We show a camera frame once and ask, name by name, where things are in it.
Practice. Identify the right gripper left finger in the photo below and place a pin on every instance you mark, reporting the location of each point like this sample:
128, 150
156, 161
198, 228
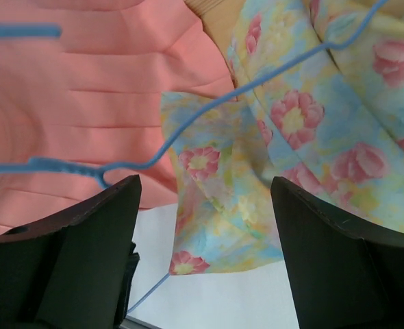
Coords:
72, 269

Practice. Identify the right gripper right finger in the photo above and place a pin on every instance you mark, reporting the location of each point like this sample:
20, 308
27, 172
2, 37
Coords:
344, 271

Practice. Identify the blue wire hanger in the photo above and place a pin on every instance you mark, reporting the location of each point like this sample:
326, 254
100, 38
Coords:
53, 165

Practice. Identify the floral pastel skirt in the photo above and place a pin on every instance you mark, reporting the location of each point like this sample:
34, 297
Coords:
333, 125

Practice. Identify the pink skirt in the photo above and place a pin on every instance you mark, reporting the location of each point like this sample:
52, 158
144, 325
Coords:
93, 95

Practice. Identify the wooden clothes rack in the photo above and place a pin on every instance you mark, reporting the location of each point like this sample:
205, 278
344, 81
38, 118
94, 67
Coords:
208, 30

